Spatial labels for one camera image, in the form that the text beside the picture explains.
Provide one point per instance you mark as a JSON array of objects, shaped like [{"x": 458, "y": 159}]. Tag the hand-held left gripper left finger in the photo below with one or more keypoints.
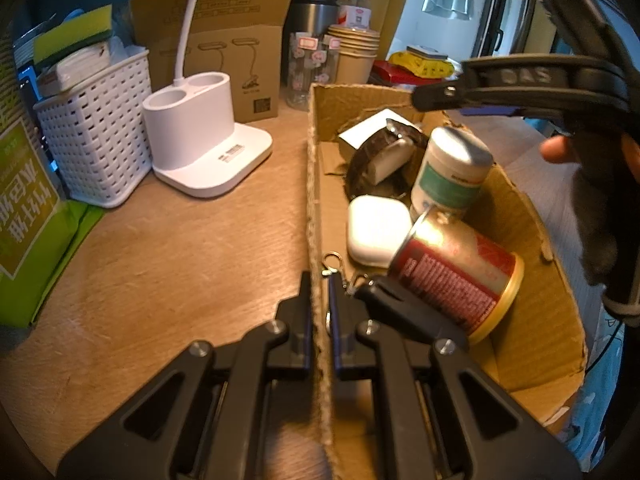
[{"x": 306, "y": 310}]

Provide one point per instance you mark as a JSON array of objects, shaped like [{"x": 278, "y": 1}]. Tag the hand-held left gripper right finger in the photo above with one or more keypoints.
[{"x": 335, "y": 320}]

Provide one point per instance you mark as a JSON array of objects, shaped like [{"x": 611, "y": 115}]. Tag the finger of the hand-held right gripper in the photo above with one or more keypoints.
[
  {"x": 565, "y": 5},
  {"x": 500, "y": 85}
]

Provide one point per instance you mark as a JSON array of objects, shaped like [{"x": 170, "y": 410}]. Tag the metal keys with carabiner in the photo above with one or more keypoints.
[{"x": 332, "y": 260}]

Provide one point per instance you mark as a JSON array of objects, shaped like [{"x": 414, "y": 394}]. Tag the black car key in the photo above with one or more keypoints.
[{"x": 400, "y": 305}]

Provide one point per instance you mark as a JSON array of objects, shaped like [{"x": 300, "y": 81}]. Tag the white earbuds case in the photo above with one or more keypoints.
[{"x": 375, "y": 230}]

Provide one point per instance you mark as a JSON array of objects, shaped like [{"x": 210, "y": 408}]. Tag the white pill bottle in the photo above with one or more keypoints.
[{"x": 450, "y": 175}]

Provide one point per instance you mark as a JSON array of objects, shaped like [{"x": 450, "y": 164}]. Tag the red and yellow can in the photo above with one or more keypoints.
[{"x": 450, "y": 275}]

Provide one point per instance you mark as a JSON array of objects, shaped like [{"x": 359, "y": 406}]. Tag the white charger adapter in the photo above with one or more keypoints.
[{"x": 367, "y": 127}]

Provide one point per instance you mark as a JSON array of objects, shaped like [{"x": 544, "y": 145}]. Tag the cardboard box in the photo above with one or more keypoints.
[{"x": 525, "y": 340}]

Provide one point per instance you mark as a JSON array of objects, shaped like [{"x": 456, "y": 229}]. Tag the person's right hand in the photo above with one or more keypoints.
[{"x": 555, "y": 150}]

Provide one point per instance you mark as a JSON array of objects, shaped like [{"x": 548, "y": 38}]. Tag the yellow wet wipes pack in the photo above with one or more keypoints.
[{"x": 425, "y": 66}]

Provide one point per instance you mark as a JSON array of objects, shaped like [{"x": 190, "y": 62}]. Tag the white flat device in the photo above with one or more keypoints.
[{"x": 425, "y": 51}]

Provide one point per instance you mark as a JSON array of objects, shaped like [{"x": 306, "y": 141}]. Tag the red flat box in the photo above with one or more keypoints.
[{"x": 382, "y": 72}]

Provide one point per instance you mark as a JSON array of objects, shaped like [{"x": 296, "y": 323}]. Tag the stack of paper cups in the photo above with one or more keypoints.
[{"x": 355, "y": 60}]

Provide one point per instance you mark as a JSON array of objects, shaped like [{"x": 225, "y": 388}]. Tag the clear plastic water bottle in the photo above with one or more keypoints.
[{"x": 355, "y": 5}]

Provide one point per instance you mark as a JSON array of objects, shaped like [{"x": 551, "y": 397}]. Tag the glass jar with pink stickers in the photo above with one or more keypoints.
[{"x": 307, "y": 70}]

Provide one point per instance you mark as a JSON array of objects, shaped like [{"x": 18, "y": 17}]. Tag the steel tumbler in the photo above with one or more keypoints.
[{"x": 310, "y": 20}]

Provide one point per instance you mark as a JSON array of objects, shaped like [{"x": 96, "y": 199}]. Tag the white desk lamp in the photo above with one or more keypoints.
[{"x": 200, "y": 135}]

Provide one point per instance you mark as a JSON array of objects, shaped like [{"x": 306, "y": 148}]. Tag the brown lamp carton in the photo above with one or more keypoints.
[{"x": 235, "y": 60}]

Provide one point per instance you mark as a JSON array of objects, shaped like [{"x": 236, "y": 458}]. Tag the blue printed bed sheet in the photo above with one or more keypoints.
[{"x": 595, "y": 400}]

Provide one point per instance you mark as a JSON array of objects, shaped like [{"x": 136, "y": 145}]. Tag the white plastic basket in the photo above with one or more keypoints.
[{"x": 95, "y": 135}]

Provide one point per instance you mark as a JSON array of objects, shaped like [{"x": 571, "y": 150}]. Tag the green tissue package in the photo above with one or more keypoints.
[{"x": 30, "y": 220}]

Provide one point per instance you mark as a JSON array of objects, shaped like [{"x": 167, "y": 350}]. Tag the blue lit device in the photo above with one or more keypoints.
[
  {"x": 50, "y": 155},
  {"x": 26, "y": 77}
]

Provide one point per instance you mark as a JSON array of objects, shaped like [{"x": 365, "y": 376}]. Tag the clear plastic bag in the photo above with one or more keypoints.
[{"x": 127, "y": 35}]

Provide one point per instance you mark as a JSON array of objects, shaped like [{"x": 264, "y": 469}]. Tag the white packet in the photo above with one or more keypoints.
[{"x": 75, "y": 67}]

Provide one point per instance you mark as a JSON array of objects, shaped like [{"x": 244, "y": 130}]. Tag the yellow green sponge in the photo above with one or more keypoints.
[{"x": 70, "y": 35}]

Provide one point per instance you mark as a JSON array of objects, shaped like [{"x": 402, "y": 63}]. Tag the black door frame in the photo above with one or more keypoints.
[{"x": 495, "y": 10}]

